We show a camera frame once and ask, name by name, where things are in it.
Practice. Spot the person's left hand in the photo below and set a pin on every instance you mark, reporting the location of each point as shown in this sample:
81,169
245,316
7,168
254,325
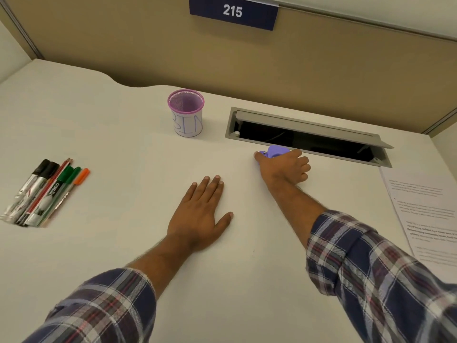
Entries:
194,223

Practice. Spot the person's right hand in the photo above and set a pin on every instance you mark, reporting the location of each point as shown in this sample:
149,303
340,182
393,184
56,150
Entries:
284,169

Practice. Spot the person's left middle finger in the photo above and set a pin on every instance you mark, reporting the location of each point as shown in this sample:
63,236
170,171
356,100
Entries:
211,194

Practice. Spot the person's right thumb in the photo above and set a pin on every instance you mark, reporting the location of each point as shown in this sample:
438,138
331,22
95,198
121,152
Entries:
259,158

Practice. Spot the person's left little finger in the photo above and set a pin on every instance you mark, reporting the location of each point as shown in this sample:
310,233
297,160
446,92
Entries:
189,194

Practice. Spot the person's left thumb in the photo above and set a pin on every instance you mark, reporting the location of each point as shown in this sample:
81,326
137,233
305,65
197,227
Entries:
224,223

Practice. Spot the purple stapler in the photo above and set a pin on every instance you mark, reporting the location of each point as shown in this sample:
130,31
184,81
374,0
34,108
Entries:
276,151

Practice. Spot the person's right forearm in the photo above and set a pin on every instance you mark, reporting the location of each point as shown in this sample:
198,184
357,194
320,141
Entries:
357,267

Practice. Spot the person's left forearm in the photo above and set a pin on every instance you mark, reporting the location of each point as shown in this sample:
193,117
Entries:
117,292

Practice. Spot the purple mesh pen cup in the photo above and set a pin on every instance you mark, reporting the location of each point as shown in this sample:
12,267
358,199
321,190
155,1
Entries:
186,114

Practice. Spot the orange cap thin pen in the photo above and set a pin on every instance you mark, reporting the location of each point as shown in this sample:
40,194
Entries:
80,178

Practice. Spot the green cap thin pen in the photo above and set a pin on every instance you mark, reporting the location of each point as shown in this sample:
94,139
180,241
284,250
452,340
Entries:
68,187

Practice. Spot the green cap whiteboard marker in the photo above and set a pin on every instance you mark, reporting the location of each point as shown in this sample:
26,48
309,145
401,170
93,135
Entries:
53,192

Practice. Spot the blue number sign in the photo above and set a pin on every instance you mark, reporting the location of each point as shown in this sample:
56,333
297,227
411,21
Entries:
234,11

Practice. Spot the black cap whiteboard marker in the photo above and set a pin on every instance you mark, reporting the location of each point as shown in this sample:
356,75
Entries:
28,187
37,192

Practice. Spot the printed white paper sheet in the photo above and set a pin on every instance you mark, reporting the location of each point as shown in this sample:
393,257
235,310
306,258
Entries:
425,214

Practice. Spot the grey partition frame strip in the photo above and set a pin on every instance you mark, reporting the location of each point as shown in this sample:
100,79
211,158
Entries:
19,28
441,121

